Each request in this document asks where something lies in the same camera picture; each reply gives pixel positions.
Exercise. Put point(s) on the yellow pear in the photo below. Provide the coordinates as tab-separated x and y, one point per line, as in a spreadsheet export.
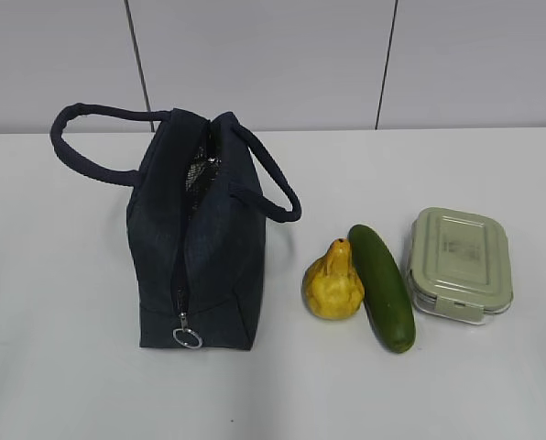
331	287

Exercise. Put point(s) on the green cucumber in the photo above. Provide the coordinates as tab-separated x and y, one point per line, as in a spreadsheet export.
386	295

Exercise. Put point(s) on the dark navy lunch bag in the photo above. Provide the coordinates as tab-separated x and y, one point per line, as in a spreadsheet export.
195	223

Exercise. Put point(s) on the green lidded food container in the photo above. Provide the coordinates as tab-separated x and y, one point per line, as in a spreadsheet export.
459	266

